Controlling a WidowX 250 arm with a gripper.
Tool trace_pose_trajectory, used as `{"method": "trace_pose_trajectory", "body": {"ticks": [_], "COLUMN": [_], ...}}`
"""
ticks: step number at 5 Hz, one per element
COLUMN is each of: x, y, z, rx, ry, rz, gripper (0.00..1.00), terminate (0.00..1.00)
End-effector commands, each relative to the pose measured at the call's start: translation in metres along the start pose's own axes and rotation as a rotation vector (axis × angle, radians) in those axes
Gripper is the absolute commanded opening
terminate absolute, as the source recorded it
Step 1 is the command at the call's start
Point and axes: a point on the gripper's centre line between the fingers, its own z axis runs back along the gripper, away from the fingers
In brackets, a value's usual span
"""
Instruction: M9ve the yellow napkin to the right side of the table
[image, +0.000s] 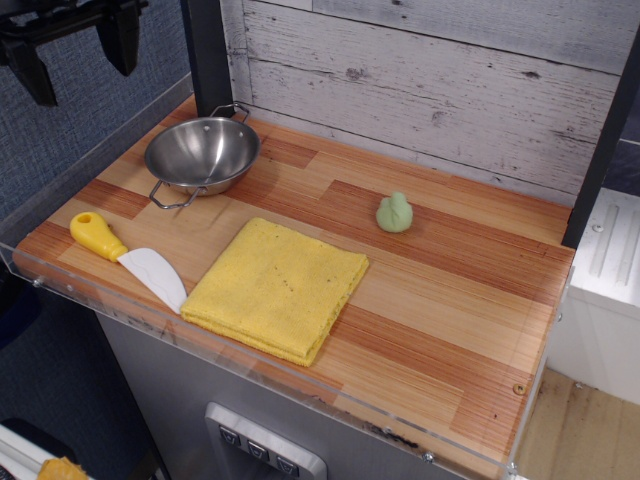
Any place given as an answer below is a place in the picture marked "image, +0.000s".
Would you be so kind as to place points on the white ridged cabinet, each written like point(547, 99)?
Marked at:
point(596, 338)

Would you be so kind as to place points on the yellow object bottom left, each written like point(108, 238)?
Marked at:
point(61, 469)

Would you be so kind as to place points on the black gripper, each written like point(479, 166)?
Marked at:
point(27, 24)

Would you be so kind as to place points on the black vertical post left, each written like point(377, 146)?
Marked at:
point(206, 44)

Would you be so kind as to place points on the green toy vegetable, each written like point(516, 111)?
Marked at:
point(394, 214)

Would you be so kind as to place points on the yellow handled white plastic knife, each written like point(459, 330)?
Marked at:
point(92, 231)

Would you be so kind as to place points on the clear acrylic table guard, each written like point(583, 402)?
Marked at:
point(439, 348)

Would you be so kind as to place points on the stainless steel bowl with handles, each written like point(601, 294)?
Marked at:
point(203, 156)

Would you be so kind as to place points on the yellow napkin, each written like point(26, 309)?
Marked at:
point(276, 290)

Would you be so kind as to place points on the silver dispenser panel with buttons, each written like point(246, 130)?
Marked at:
point(247, 450)

